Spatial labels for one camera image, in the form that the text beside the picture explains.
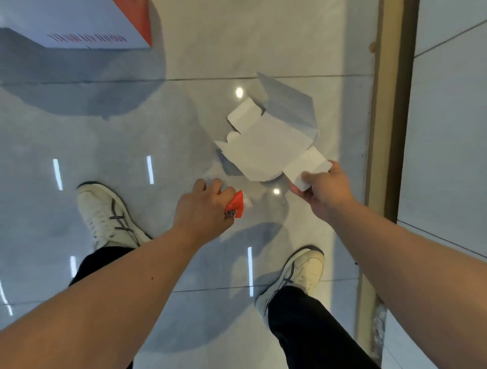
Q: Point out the person's right hand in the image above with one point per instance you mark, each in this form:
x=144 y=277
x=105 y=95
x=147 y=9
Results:
x=329 y=194

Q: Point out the person's right black trouser leg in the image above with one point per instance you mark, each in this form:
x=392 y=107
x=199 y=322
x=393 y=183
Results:
x=312 y=334

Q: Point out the white carton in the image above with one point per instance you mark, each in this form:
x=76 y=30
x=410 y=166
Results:
x=266 y=148

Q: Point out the person's white sneaker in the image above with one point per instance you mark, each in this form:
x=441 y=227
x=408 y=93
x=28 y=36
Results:
x=300 y=273
x=106 y=216

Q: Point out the person's left fingers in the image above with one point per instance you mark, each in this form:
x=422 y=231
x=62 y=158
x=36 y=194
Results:
x=216 y=187

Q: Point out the person's left hand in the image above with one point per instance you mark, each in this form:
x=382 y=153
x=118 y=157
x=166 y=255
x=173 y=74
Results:
x=199 y=214

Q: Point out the person's left white sneaker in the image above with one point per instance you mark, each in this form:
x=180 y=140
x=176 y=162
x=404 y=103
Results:
x=106 y=216

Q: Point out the large white and orange box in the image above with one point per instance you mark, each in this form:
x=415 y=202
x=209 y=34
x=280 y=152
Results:
x=76 y=19

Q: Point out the person's right white sneaker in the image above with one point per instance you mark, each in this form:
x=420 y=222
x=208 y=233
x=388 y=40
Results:
x=300 y=273

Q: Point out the person's left forearm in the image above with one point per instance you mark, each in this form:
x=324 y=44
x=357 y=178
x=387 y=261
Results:
x=99 y=304

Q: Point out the small orange packet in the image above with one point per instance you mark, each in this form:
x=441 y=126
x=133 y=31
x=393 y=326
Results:
x=236 y=204

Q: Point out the brown door frame strip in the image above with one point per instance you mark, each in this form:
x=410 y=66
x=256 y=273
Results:
x=388 y=152

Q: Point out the person's right forearm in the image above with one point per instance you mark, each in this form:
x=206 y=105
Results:
x=411 y=281

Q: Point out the person's right thumb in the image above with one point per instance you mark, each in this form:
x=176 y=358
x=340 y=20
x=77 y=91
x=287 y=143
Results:
x=315 y=177

